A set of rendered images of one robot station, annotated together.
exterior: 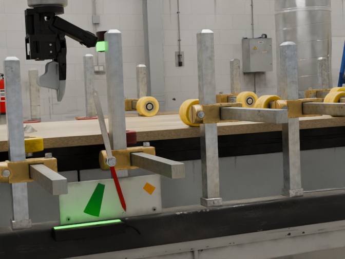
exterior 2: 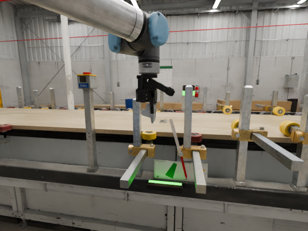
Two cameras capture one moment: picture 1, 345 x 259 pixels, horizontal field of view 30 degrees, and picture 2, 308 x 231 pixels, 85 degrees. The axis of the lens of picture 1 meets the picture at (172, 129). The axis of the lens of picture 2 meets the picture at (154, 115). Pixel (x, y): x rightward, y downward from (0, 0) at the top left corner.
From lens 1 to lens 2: 0.87 m
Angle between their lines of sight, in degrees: 31
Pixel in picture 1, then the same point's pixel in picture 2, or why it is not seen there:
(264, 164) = not seen: hidden behind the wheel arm
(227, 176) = (255, 160)
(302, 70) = not seen: outside the picture
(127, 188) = (188, 167)
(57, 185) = (122, 183)
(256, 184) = (273, 167)
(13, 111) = (135, 123)
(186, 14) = (262, 66)
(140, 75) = (227, 96)
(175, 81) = (254, 90)
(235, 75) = (274, 98)
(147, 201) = not seen: hidden behind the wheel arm
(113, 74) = (186, 109)
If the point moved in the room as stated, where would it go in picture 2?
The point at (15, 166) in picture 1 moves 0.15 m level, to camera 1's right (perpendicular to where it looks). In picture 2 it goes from (134, 148) to (161, 154)
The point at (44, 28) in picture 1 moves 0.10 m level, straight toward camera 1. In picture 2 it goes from (145, 85) to (135, 85)
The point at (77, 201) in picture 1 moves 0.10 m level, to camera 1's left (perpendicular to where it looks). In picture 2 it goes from (162, 169) to (145, 164)
